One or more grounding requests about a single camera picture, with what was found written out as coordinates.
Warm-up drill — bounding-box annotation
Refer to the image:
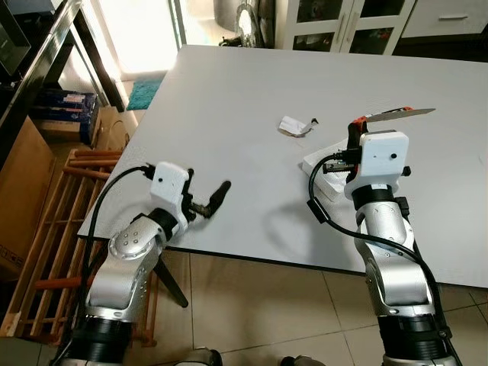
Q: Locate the metal floor fan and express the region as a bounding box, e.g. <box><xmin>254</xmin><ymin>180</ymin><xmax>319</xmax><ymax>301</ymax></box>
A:
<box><xmin>213</xmin><ymin>0</ymin><xmax>269</xmax><ymax>49</ymax></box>

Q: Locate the white table with black legs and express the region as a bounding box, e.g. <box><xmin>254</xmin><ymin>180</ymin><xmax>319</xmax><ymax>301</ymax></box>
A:
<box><xmin>76</xmin><ymin>44</ymin><xmax>488</xmax><ymax>309</ymax></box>

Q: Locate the teal floor mat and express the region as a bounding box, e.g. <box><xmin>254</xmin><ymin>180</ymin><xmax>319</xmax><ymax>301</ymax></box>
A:
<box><xmin>125</xmin><ymin>78</ymin><xmax>163</xmax><ymax>112</ymax></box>

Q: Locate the red and silver snack wrapper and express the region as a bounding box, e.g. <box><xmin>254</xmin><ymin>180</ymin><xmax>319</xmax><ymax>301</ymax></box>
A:
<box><xmin>357</xmin><ymin>107</ymin><xmax>438</xmax><ymax>128</ymax></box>

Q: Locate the wooden slatted rack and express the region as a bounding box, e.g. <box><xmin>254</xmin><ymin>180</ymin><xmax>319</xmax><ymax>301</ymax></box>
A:
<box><xmin>0</xmin><ymin>148</ymin><xmax>162</xmax><ymax>345</ymax></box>

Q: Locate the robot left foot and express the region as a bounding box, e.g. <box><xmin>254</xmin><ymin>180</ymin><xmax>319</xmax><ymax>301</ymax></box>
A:
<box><xmin>174</xmin><ymin>348</ymin><xmax>223</xmax><ymax>366</ymax></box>

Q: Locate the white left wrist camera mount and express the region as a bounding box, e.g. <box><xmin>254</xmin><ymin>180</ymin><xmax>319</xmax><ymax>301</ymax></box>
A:
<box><xmin>148</xmin><ymin>162</ymin><xmax>192</xmax><ymax>223</ymax></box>

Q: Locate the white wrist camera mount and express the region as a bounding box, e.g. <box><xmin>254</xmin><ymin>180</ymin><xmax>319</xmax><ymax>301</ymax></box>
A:
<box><xmin>148</xmin><ymin>162</ymin><xmax>192</xmax><ymax>223</ymax></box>
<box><xmin>344</xmin><ymin>130</ymin><xmax>411</xmax><ymax>201</ymax></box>

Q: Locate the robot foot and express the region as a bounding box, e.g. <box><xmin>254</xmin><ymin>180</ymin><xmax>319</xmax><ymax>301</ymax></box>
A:
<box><xmin>174</xmin><ymin>348</ymin><xmax>223</xmax><ymax>366</ymax></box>
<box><xmin>281</xmin><ymin>355</ymin><xmax>330</xmax><ymax>366</ymax></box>

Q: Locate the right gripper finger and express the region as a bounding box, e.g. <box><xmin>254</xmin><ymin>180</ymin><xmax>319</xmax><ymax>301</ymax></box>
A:
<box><xmin>348</xmin><ymin>117</ymin><xmax>370</xmax><ymax>152</ymax></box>

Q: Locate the glossy black desk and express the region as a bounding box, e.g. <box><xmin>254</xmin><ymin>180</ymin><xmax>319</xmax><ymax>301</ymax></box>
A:
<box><xmin>0</xmin><ymin>0</ymin><xmax>127</xmax><ymax>150</ymax></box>

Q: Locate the stack of blue boxes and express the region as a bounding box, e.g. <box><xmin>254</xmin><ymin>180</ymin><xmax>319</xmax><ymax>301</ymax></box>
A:
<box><xmin>34</xmin><ymin>87</ymin><xmax>101</xmax><ymax>143</ymax></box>

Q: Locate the white flat packet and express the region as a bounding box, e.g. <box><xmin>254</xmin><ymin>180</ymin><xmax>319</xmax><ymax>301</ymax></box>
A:
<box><xmin>300</xmin><ymin>140</ymin><xmax>361</xmax><ymax>204</ymax></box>

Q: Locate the crumpled white paper scrap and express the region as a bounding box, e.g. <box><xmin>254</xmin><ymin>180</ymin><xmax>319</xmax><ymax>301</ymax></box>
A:
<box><xmin>278</xmin><ymin>115</ymin><xmax>320</xmax><ymax>139</ymax></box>

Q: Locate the white glass door cabinet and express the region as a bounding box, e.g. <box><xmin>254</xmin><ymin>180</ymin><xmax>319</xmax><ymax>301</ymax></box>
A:
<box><xmin>278</xmin><ymin>0</ymin><xmax>417</xmax><ymax>56</ymax></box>

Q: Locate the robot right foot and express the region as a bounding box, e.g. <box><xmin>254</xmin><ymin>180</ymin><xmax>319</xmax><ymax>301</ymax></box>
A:
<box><xmin>281</xmin><ymin>355</ymin><xmax>330</xmax><ymax>366</ymax></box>

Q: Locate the brown cardboard sheet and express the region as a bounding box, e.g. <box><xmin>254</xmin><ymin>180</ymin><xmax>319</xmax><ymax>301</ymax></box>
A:
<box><xmin>91</xmin><ymin>106</ymin><xmax>143</xmax><ymax>155</ymax></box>

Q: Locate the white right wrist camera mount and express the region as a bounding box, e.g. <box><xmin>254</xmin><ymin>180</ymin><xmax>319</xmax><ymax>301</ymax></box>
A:
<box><xmin>344</xmin><ymin>130</ymin><xmax>411</xmax><ymax>201</ymax></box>

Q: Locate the white drawer cabinet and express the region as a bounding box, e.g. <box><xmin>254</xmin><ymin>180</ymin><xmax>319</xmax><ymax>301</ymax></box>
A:
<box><xmin>400</xmin><ymin>0</ymin><xmax>488</xmax><ymax>40</ymax></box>

